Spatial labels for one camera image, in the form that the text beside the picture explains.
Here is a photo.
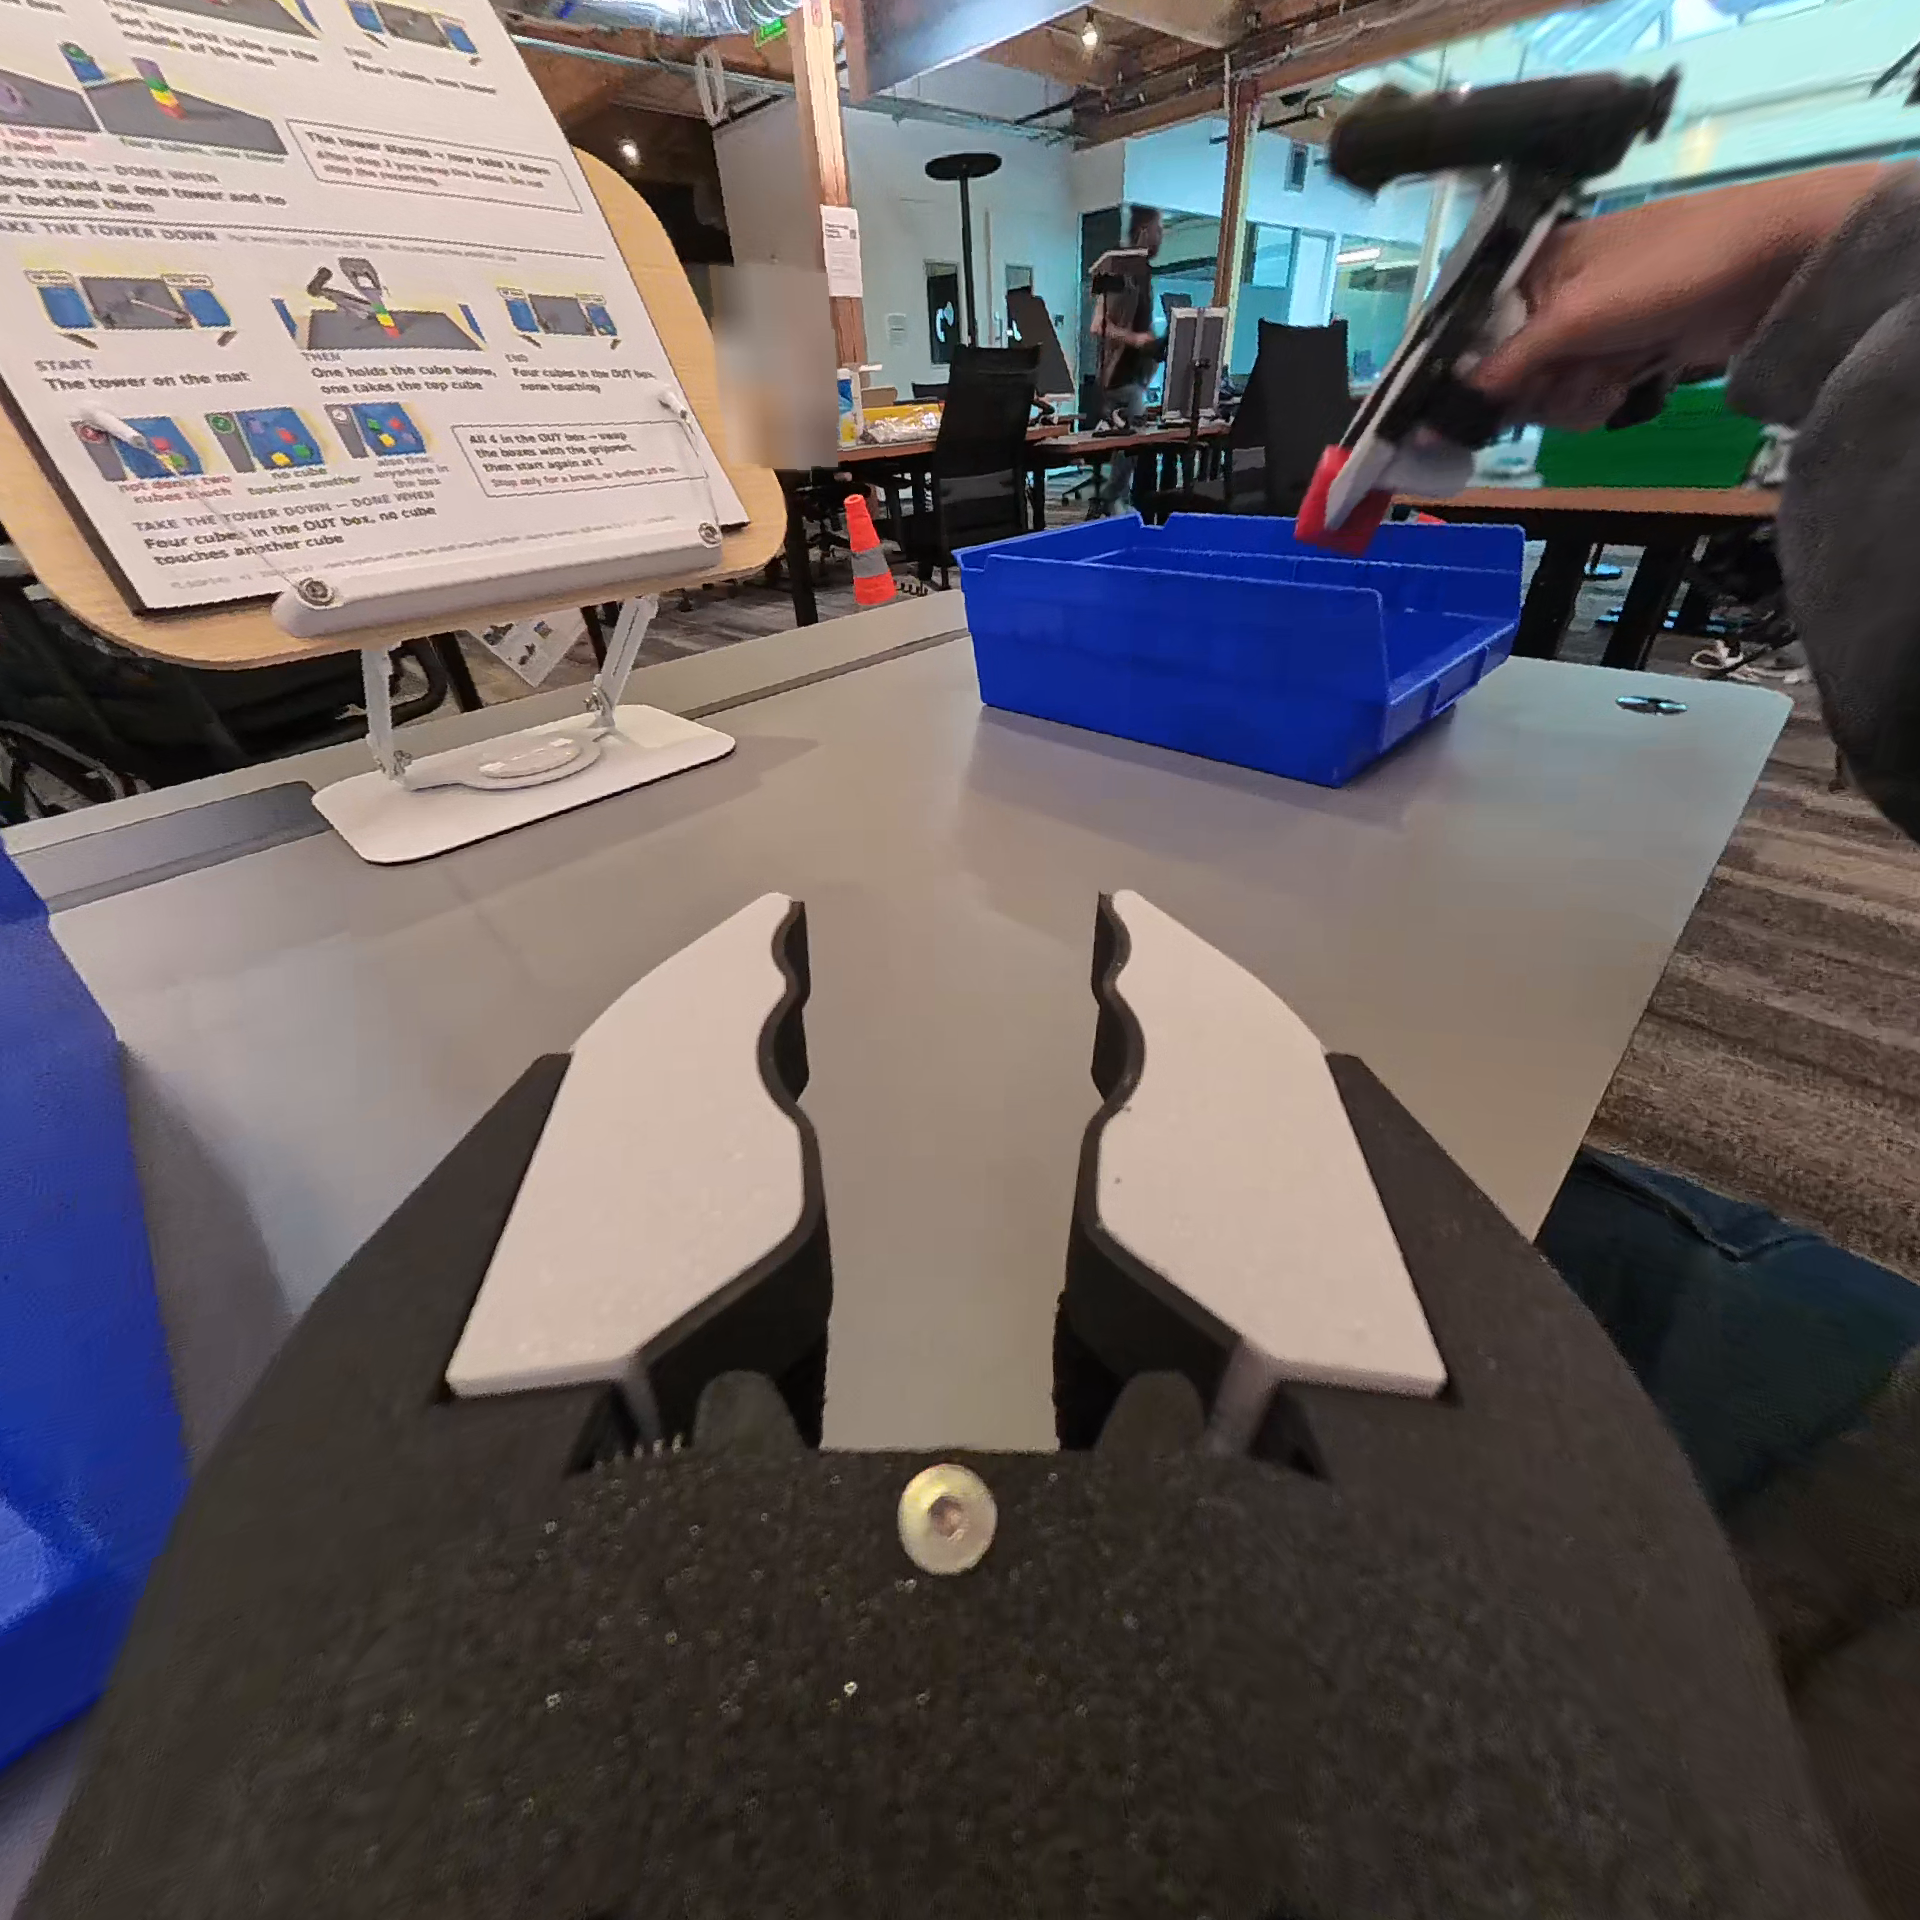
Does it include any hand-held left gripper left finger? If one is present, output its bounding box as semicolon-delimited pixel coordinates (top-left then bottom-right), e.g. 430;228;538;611
448;891;832;1400

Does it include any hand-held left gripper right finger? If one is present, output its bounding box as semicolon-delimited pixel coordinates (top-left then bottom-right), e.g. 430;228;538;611
1057;888;1450;1400

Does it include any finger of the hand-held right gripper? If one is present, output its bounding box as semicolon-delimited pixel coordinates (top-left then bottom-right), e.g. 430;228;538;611
1352;280;1530;514
1333;181;1509;482

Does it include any red cube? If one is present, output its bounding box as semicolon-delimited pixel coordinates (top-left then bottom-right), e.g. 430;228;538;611
1294;446;1397;554

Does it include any blue plastic bin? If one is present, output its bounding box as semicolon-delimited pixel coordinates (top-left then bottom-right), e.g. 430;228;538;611
0;848;190;1771
956;512;1530;789

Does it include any grey desk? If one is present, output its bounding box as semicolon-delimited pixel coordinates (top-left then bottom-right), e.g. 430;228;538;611
0;590;1795;1920

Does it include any person's right hand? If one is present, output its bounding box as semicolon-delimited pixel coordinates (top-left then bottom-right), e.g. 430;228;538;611
1477;175;1846;436

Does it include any black office chair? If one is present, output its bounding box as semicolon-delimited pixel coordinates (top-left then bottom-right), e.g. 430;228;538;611
921;344;1057;590
1253;317;1361;519

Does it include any wooden table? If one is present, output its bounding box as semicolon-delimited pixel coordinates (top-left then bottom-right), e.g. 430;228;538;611
1394;482;1778;670

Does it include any stack of green bins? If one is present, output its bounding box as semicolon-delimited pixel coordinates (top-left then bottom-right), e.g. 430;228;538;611
1537;381;1764;490

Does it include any person's blue jeans leg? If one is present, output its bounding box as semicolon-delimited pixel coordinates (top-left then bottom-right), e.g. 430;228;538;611
1537;1148;1920;1517

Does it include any black pole stand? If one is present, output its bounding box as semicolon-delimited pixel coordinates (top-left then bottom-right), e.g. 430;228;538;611
926;154;1004;349

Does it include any printed poster board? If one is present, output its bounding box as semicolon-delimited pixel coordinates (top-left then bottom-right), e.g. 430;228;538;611
478;607;589;680

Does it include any printed instruction sheet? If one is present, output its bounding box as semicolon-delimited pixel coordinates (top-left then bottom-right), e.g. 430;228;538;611
0;0;753;618

